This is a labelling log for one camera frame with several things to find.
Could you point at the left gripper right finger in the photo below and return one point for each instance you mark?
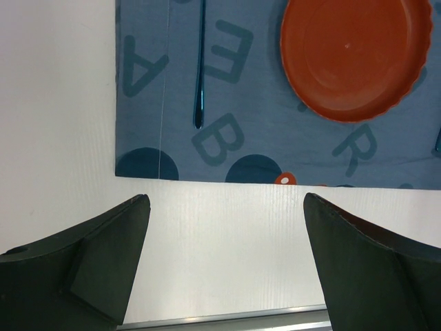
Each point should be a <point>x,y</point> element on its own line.
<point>371,277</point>

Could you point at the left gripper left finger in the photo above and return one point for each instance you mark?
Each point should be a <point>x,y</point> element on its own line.
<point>78,279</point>

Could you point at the blue plastic spoon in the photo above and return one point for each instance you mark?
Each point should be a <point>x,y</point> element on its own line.
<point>438,142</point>

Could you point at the blue letter-print placemat cloth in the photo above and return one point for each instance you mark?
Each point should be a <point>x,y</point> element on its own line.
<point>256,130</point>

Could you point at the blue plastic fork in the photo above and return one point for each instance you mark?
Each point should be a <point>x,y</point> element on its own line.
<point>199,103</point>

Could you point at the red round plate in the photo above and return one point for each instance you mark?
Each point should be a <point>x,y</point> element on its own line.
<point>352,61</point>

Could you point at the aluminium mounting rail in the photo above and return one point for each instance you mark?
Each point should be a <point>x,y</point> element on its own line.
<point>314,317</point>

